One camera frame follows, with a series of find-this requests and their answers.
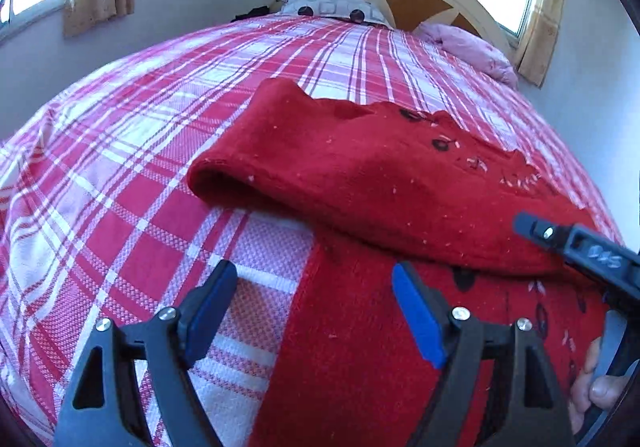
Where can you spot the pink pillow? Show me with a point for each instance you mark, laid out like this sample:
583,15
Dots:
475,49

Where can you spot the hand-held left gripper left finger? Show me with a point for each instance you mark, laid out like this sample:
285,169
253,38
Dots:
210,309

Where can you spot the red knit sweater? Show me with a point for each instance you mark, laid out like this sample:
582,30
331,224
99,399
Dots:
380,207

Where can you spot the dark object beside bed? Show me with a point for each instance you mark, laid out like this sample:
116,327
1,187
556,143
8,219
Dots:
250,13

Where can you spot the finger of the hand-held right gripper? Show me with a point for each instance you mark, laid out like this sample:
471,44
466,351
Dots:
560,234

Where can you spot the red white plaid blanket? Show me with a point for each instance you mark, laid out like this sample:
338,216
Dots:
125,187

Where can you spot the grey patterned pillow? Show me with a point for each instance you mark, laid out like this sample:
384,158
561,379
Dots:
330,7

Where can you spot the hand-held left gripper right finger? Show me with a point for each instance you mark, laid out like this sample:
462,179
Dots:
416,317

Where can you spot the person's right hand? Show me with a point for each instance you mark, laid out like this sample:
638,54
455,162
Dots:
597,387

